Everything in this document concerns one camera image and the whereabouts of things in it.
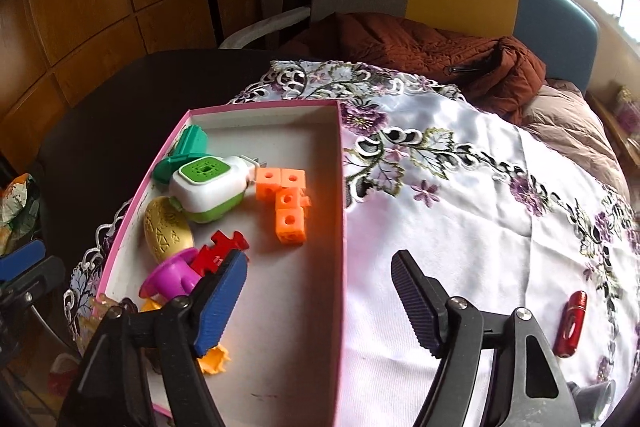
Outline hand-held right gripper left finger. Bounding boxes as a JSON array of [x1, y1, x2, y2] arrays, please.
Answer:
[[57, 251, 249, 427]]

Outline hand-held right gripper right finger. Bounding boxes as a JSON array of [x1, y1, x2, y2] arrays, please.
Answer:
[[391, 250, 583, 427]]

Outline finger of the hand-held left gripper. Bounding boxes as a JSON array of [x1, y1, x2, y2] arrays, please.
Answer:
[[0, 238, 67, 308]]

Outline yellow plastic toy piece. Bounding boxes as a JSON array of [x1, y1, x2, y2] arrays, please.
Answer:
[[140, 298, 231, 375]]

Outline red puzzle piece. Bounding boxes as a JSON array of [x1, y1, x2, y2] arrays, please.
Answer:
[[191, 230, 250, 280]]

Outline purple plastic cup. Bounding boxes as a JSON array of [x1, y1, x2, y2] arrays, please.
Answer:
[[138, 248, 201, 300]]

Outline pink cardboard box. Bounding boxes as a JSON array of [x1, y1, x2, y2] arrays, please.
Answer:
[[90, 102, 348, 427]]

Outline white and green plug adapter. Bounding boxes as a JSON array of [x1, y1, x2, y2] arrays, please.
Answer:
[[169, 154, 263, 225]]

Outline orange linked plastic cubes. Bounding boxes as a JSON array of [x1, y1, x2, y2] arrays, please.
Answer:
[[255, 167, 312, 246]]

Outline crumpled plastic bag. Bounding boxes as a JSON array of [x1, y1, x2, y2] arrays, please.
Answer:
[[0, 174, 41, 253]]

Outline yellow oval patterned piece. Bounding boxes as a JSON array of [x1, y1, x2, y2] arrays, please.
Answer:
[[144, 196, 195, 264]]

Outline white embroidered floral tablecloth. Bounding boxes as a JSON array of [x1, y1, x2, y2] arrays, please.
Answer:
[[62, 59, 640, 427]]

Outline red and white object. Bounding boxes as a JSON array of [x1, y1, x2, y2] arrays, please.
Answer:
[[47, 353, 81, 395]]

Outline green plastic cap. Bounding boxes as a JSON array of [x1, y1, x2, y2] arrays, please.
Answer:
[[152, 126, 208, 184]]

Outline red metallic atomiser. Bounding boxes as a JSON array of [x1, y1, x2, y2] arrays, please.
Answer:
[[553, 290, 589, 358]]

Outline grey metal object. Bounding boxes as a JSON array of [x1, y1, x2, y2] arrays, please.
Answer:
[[570, 379, 617, 425]]

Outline pinkish brown padded coat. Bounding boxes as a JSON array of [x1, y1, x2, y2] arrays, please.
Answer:
[[520, 79, 623, 188]]

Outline brown quilted jacket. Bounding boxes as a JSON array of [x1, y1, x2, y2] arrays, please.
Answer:
[[282, 13, 547, 125]]

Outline wooden side shelf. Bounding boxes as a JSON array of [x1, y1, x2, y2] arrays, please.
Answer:
[[585, 82, 640, 178]]

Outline wooden cabinet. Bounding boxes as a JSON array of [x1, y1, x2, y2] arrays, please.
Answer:
[[0, 0, 301, 172]]

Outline white plastic armrest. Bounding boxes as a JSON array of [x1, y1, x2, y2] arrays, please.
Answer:
[[219, 6, 313, 50]]

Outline floral patterned box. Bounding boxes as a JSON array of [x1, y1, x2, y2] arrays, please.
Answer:
[[615, 87, 640, 132]]

